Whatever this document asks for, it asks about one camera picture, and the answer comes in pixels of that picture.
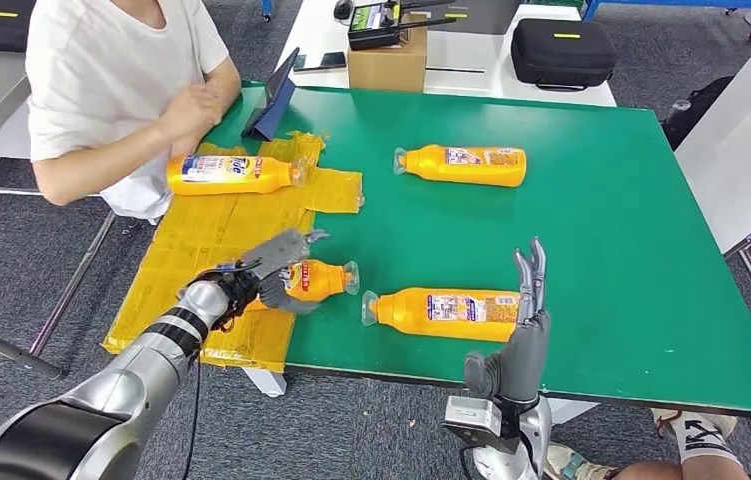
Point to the white table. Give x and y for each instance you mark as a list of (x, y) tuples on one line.
[(474, 83)]

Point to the tablet in blue case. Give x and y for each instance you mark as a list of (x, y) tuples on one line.
[(274, 106)]

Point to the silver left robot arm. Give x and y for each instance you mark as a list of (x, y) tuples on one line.
[(136, 378)]

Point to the person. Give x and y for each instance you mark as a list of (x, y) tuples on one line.
[(97, 79)]

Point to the person's leg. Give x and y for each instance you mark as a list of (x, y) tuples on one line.
[(700, 444)]

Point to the black backpack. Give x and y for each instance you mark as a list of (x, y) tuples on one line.
[(696, 109)]

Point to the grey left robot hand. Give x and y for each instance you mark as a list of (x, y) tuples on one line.
[(279, 252)]

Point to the grey table with metal legs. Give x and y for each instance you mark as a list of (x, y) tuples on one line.
[(733, 152)]

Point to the black computer mouse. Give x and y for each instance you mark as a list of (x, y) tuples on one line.
[(343, 8)]

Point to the white table foot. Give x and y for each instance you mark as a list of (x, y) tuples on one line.
[(268, 384), (574, 411)]

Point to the black zipped carrying case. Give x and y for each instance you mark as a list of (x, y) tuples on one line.
[(562, 56)]

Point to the orange detergent bottle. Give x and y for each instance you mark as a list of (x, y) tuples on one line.
[(408, 314), (269, 175), (325, 278), (428, 166)]

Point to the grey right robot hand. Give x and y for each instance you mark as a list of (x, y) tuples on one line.
[(524, 364)]

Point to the yellow taped cardboard mat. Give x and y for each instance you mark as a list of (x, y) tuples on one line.
[(216, 232)]

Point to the black remote controller with antennas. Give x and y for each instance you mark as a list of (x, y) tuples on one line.
[(372, 33)]

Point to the black smartphone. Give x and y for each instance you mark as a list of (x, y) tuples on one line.
[(322, 61)]

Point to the brown cardboard box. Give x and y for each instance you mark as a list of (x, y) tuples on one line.
[(387, 66)]

